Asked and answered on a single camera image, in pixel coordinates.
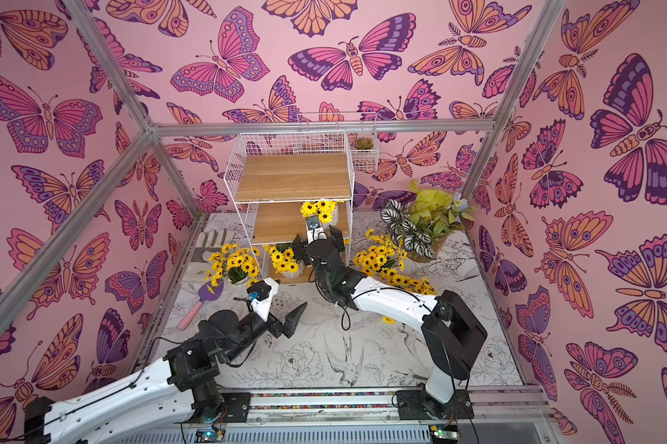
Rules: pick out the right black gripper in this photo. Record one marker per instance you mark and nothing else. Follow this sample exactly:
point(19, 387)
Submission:
point(322, 247)

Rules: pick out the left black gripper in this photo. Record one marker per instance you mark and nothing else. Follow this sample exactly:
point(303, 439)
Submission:
point(291, 320)

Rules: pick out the sunflower pot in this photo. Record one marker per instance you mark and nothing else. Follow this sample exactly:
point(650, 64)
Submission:
point(232, 263)
point(408, 283)
point(325, 211)
point(384, 258)
point(283, 261)

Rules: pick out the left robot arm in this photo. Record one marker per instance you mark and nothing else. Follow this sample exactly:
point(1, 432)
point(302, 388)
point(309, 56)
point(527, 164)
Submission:
point(179, 387)

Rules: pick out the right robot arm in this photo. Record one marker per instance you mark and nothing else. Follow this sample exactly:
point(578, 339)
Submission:
point(453, 334)

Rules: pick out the purple pink garden trowel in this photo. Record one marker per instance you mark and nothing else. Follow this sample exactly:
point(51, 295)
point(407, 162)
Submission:
point(207, 293)

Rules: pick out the green striped leafy potted plant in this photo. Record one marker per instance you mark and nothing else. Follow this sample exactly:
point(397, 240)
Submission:
point(422, 226)

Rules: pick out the grey white gardening glove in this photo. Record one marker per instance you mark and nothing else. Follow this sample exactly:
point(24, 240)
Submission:
point(207, 243)

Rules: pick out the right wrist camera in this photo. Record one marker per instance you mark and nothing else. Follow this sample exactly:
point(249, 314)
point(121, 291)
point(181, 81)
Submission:
point(314, 225)

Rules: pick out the white wire wooden shelf rack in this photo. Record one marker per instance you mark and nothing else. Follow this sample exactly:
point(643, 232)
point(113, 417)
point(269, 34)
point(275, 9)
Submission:
point(269, 176)

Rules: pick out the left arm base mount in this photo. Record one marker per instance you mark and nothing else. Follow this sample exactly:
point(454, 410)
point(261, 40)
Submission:
point(221, 408)

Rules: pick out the small succulent in wire basket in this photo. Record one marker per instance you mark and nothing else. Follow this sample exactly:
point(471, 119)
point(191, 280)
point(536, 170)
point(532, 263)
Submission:
point(364, 144)

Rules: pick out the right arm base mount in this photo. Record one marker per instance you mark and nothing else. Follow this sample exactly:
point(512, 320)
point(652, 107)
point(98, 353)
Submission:
point(418, 405)

